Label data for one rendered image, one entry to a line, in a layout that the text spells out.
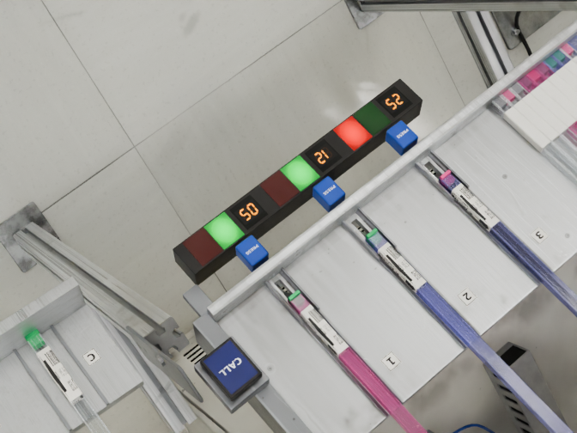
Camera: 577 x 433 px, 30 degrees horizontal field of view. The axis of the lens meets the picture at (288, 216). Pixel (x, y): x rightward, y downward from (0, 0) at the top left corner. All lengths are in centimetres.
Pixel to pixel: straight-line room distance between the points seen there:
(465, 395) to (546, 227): 34
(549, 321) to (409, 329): 42
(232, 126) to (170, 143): 12
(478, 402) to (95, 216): 72
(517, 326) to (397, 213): 36
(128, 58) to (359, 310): 82
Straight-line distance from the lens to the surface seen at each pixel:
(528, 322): 150
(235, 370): 107
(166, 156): 185
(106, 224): 184
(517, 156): 124
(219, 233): 118
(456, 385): 145
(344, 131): 124
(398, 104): 127
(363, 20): 200
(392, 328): 114
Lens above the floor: 172
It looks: 61 degrees down
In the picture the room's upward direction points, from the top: 110 degrees clockwise
